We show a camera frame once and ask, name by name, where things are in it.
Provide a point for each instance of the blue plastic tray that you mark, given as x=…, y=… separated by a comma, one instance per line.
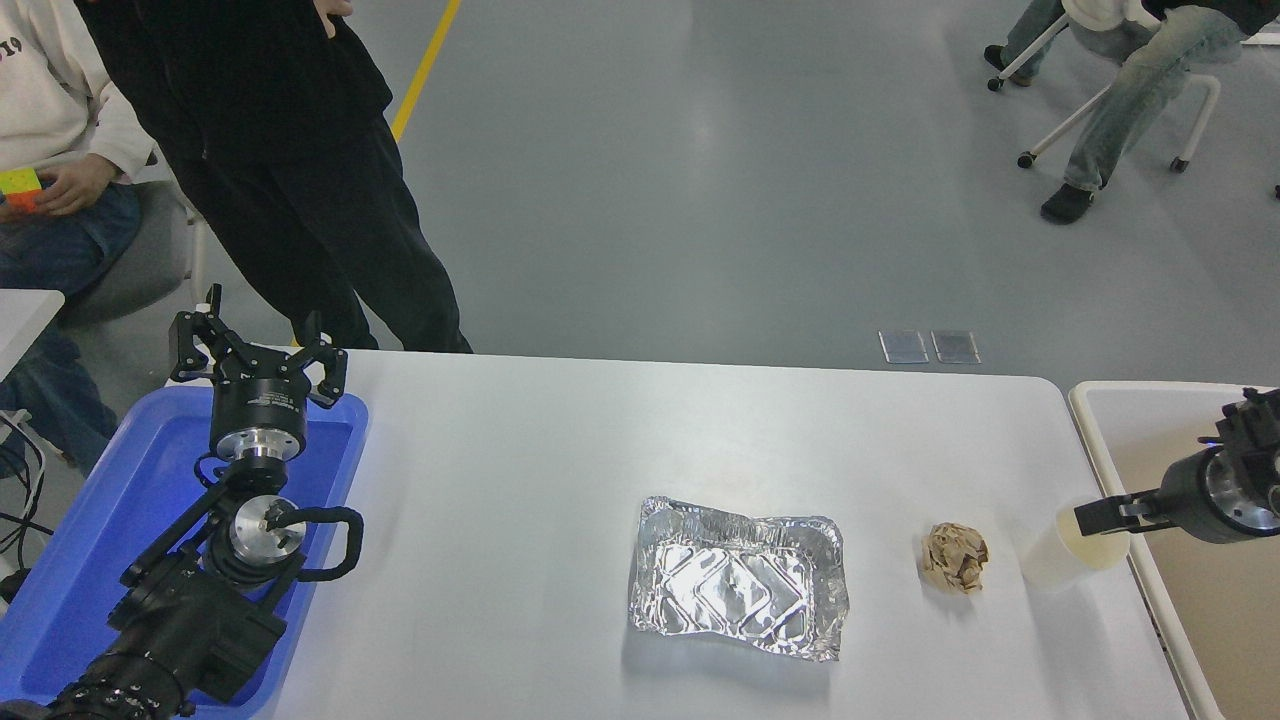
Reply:
x=110, y=500

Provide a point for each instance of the person's hand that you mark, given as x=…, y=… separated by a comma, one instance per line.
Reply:
x=335, y=10

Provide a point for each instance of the person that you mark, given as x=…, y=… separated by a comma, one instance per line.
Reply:
x=1140, y=80
x=270, y=150
x=40, y=80

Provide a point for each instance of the white paper cup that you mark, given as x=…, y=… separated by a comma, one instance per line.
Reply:
x=1045, y=560

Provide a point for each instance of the large pale bin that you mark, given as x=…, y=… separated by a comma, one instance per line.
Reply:
x=1130, y=430

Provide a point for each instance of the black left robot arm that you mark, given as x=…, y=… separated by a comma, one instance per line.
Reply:
x=190, y=630

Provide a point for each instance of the person's left hand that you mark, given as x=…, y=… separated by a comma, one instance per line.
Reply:
x=80, y=182

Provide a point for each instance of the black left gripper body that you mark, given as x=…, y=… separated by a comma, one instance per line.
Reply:
x=258, y=398

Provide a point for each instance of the small white side table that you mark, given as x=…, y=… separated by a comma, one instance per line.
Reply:
x=25, y=320

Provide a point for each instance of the colourful puzzle cube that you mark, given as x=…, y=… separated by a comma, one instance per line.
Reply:
x=20, y=188

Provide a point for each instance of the silver foil tray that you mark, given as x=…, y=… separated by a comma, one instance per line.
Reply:
x=735, y=585

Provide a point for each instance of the clear floor plate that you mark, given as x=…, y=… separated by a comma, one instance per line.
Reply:
x=904, y=347
x=955, y=347

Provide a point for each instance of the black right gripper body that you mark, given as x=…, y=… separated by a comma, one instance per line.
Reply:
x=1188, y=500

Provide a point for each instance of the white desk frame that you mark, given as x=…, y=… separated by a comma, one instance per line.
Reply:
x=1265, y=38

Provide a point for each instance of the crumpled tan paper ball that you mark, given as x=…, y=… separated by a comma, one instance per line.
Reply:
x=955, y=560

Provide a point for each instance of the white wheeled chair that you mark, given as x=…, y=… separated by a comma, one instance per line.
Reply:
x=1205, y=110

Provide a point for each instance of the grey chair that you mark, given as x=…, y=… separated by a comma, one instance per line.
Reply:
x=140, y=260

